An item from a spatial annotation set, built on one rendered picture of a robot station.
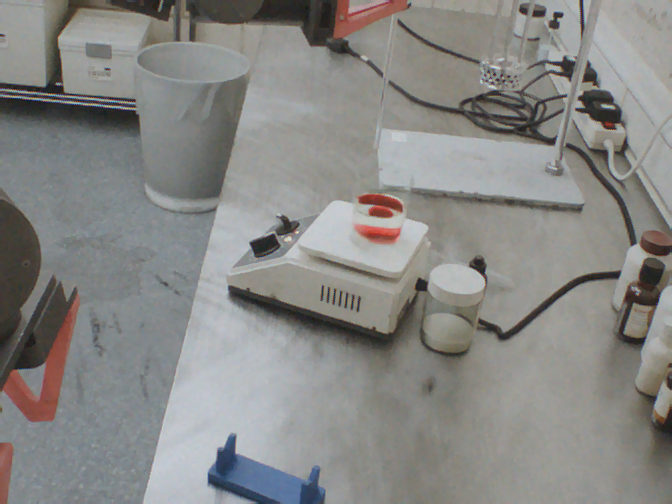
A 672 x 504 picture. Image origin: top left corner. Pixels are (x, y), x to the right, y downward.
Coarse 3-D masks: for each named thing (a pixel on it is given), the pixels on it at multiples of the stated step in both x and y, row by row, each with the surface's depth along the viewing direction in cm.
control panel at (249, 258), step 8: (312, 216) 109; (304, 224) 108; (296, 232) 105; (280, 240) 106; (296, 240) 103; (280, 248) 103; (288, 248) 102; (248, 256) 105; (264, 256) 102; (272, 256) 101; (280, 256) 100; (240, 264) 103; (248, 264) 102
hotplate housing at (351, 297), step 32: (288, 256) 100; (416, 256) 102; (256, 288) 102; (288, 288) 101; (320, 288) 99; (352, 288) 97; (384, 288) 97; (416, 288) 104; (352, 320) 99; (384, 320) 98
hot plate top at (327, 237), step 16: (336, 208) 106; (320, 224) 102; (336, 224) 103; (416, 224) 105; (304, 240) 99; (320, 240) 99; (336, 240) 100; (416, 240) 101; (320, 256) 98; (336, 256) 97; (352, 256) 97; (368, 256) 97; (384, 256) 98; (400, 256) 98; (384, 272) 96; (400, 272) 96
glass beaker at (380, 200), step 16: (368, 176) 100; (384, 176) 100; (400, 176) 99; (368, 192) 95; (384, 192) 95; (400, 192) 95; (352, 208) 98; (368, 208) 96; (384, 208) 96; (400, 208) 96; (352, 224) 99; (368, 224) 97; (384, 224) 97; (400, 224) 98; (352, 240) 99; (368, 240) 98; (384, 240) 98; (400, 240) 99
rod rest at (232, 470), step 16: (224, 448) 78; (224, 464) 79; (240, 464) 80; (256, 464) 80; (224, 480) 78; (240, 480) 78; (256, 480) 79; (272, 480) 79; (288, 480) 79; (304, 480) 76; (256, 496) 78; (272, 496) 77; (288, 496) 78; (304, 496) 76; (320, 496) 78
